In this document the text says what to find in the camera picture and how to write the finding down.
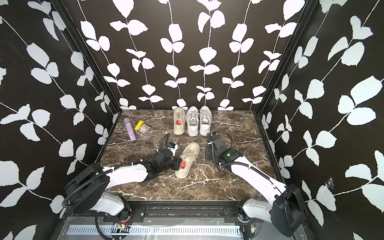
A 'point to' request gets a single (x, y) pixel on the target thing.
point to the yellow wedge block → (140, 123)
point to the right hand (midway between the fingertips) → (207, 148)
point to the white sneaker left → (192, 117)
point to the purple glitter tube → (127, 121)
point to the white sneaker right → (205, 120)
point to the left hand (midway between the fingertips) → (184, 158)
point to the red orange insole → (182, 164)
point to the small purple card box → (143, 129)
